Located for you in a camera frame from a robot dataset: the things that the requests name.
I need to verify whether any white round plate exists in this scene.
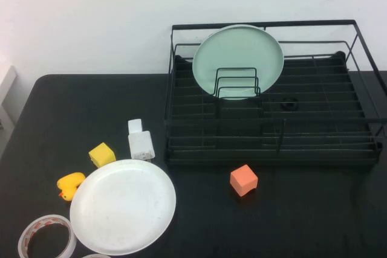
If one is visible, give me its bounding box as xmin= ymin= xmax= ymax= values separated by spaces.
xmin=69 ymin=158 xmax=177 ymax=256

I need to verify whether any mint green round plate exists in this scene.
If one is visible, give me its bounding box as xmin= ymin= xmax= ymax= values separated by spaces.
xmin=192 ymin=24 xmax=285 ymax=102

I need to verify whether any black plastic drip tray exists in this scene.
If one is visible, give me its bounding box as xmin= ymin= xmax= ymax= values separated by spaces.
xmin=165 ymin=51 xmax=381 ymax=167

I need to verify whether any small white cube adapter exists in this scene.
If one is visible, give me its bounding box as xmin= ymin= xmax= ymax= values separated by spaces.
xmin=128 ymin=118 xmax=143 ymax=135

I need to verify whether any large white power adapter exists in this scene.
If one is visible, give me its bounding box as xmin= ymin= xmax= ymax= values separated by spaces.
xmin=128 ymin=130 xmax=156 ymax=161

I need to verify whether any orange foam cube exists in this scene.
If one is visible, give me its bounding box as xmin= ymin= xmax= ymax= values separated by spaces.
xmin=229 ymin=164 xmax=259 ymax=198

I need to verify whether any yellow foam cube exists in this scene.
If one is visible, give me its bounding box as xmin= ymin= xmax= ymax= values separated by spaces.
xmin=88 ymin=142 xmax=117 ymax=169

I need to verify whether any yellow rubber duck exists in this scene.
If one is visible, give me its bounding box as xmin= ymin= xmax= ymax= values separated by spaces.
xmin=56 ymin=172 xmax=86 ymax=202

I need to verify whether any tape roll with red print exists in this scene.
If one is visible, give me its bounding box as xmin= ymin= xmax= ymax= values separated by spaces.
xmin=17 ymin=214 xmax=77 ymax=258

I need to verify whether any black round drain ring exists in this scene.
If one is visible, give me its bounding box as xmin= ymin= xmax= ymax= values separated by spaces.
xmin=280 ymin=96 xmax=299 ymax=111

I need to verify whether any black wire dish rack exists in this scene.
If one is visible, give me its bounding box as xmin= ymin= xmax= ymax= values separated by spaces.
xmin=164 ymin=19 xmax=387 ymax=167

